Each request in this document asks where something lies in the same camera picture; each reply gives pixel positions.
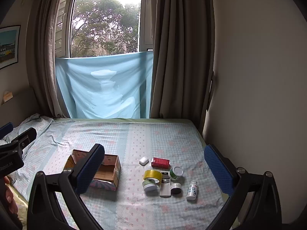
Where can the floral checked bedsheet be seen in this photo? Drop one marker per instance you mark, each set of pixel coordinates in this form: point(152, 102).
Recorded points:
point(144, 136)

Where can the yellow tape roll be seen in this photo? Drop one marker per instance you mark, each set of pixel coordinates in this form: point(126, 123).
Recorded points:
point(151, 173)

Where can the person's left hand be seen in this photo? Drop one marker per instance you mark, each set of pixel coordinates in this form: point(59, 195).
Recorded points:
point(10, 197)

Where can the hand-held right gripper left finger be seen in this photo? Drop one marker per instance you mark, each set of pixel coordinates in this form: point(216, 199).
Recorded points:
point(87, 172)

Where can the white remote control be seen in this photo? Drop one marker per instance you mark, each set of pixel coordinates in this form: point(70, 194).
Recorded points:
point(165, 189)

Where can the white pill bottle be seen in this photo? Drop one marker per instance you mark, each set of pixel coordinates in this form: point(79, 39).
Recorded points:
point(191, 191)

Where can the small white and green jar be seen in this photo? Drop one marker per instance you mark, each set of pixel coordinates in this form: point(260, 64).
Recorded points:
point(149, 185)

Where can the small black jar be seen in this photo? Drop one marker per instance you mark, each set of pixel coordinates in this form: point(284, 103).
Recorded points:
point(176, 188)

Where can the beige headboard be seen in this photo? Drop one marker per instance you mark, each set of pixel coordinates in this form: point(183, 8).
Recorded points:
point(21, 105)

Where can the light blue cloth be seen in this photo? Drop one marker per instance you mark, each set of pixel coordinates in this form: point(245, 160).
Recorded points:
point(100, 93)

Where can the brown curtain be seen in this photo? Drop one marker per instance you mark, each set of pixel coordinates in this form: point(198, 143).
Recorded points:
point(177, 52)
point(44, 52)

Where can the cardboard box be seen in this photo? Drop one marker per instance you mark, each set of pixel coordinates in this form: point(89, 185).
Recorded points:
point(110, 165)

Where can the window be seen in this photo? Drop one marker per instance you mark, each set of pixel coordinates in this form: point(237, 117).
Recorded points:
point(105, 16)

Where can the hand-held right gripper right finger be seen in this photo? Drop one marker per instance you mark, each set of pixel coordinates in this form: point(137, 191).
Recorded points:
point(218, 170)

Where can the white-lid jar with green label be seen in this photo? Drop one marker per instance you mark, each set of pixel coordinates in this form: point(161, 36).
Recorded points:
point(176, 172)

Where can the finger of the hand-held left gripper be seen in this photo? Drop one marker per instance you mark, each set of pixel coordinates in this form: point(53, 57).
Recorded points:
point(25, 137)
point(6, 129)

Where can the red carton box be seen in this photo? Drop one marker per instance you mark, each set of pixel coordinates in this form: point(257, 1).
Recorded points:
point(160, 163)

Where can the framed wall picture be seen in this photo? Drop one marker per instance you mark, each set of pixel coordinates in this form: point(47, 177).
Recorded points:
point(8, 46)

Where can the floral pillow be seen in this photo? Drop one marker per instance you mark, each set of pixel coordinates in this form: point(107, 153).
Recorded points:
point(36, 123)

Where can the white earbuds case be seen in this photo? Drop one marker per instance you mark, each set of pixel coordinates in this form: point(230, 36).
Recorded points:
point(144, 160)

